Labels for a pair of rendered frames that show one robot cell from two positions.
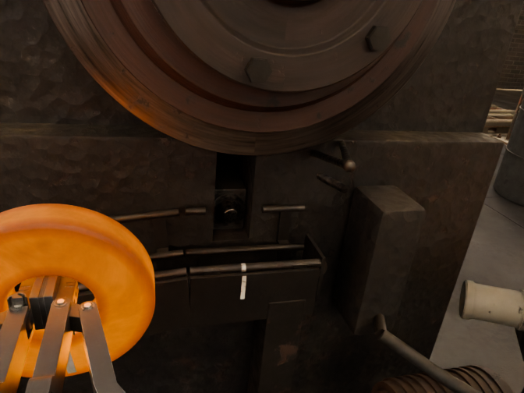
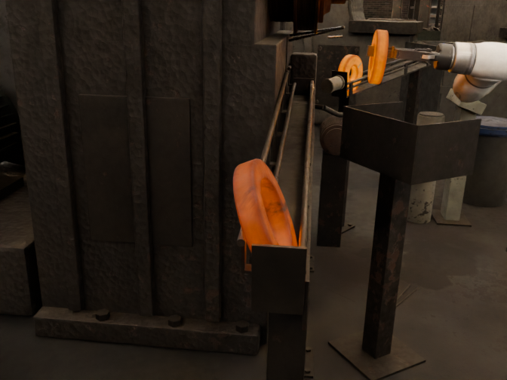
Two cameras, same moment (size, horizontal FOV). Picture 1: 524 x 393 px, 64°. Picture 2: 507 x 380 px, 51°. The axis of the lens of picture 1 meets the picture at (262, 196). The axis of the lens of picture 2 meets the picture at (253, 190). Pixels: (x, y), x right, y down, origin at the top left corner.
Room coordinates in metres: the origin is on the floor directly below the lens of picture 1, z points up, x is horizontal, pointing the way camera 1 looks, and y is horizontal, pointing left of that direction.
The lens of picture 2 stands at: (-0.02, 1.76, 0.95)
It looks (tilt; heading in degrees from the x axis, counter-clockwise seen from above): 19 degrees down; 293
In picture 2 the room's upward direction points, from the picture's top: 1 degrees clockwise
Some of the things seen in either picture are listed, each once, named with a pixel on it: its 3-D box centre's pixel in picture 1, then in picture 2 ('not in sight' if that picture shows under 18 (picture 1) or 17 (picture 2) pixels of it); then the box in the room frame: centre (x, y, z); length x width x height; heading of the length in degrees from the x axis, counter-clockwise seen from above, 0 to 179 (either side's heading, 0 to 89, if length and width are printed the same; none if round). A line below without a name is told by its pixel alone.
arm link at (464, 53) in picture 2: not in sight; (459, 58); (0.04, 0.09, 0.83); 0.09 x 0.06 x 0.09; 107
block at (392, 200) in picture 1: (373, 259); (301, 84); (0.61, -0.20, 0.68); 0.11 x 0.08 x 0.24; 17
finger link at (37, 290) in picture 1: (47, 281); (379, 51); (0.26, 0.16, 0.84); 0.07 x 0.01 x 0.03; 17
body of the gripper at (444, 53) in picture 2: not in sight; (434, 56); (0.11, 0.11, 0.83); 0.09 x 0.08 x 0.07; 17
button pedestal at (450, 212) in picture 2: not in sight; (458, 157); (0.02, -0.84, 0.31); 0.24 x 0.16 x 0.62; 107
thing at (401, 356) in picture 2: not in sight; (393, 244); (0.13, 0.42, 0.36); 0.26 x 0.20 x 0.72; 142
